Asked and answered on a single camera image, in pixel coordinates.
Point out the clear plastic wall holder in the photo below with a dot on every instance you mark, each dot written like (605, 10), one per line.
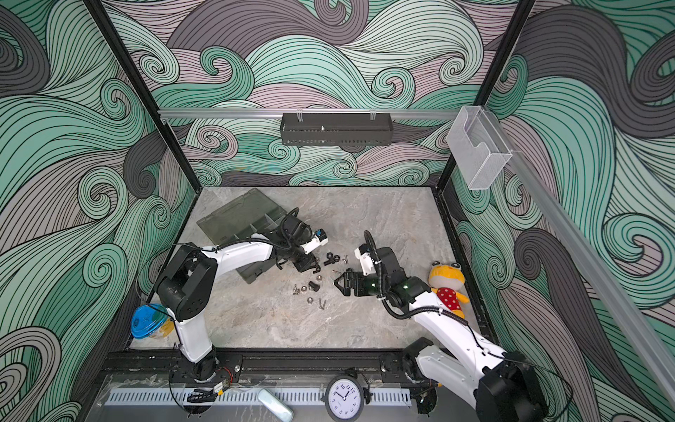
(479, 145)

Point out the blue lid fruit cup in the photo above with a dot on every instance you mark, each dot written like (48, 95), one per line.
(151, 321)

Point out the grey compartment organizer box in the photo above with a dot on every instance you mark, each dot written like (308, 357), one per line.
(251, 214)

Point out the white oblong remote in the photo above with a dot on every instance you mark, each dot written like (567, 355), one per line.
(280, 410)

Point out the white perforated cable duct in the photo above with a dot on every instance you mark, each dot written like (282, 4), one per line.
(391, 397)

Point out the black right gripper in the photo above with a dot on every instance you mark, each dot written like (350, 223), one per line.
(350, 275)

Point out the black bolt with nuts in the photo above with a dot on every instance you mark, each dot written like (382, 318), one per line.
(331, 259)

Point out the black wall tray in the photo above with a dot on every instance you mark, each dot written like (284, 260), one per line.
(336, 130)

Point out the yellow frog plush toy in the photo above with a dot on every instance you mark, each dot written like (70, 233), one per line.
(447, 282)

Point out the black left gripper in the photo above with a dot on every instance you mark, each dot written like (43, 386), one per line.
(307, 265)

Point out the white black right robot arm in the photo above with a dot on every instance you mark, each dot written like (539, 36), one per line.
(499, 386)

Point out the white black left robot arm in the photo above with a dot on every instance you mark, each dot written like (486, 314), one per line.
(185, 286)

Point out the aluminium rail bar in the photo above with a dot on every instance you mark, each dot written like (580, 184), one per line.
(277, 113)

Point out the white round clock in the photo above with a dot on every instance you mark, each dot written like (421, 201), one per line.
(344, 399)

